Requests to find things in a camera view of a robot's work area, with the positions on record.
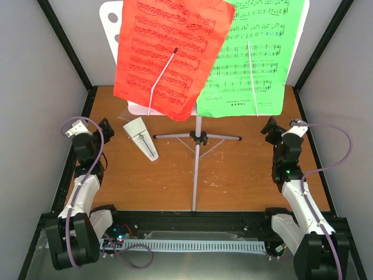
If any white metronome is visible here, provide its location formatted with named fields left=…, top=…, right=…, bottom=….
left=123, top=117, right=159, bottom=162

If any clear metronome cover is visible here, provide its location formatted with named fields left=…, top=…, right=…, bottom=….
left=118, top=108, right=138, bottom=122

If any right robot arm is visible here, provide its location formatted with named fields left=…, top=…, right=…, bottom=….
left=261, top=117, right=349, bottom=279

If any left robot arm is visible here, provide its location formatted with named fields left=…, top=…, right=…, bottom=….
left=45, top=117, right=121, bottom=270

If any green sheet music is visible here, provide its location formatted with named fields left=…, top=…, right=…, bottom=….
left=196, top=0, right=309, bottom=118

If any red sheet music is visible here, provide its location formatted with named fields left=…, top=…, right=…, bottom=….
left=114, top=1, right=235, bottom=121

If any small circuit board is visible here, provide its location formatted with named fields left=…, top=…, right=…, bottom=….
left=110, top=224, right=132, bottom=241

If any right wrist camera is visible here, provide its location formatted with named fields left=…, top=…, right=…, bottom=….
left=281, top=119, right=309, bottom=138

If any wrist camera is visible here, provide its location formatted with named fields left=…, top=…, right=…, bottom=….
left=281, top=119, right=309, bottom=138
left=64, top=120, right=90, bottom=138

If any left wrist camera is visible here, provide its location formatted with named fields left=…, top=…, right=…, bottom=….
left=64, top=120, right=90, bottom=138

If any black aluminium rail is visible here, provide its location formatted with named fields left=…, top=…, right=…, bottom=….
left=117, top=211, right=273, bottom=239

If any blue cable duct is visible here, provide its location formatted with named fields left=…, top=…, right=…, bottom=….
left=113, top=239, right=266, bottom=254

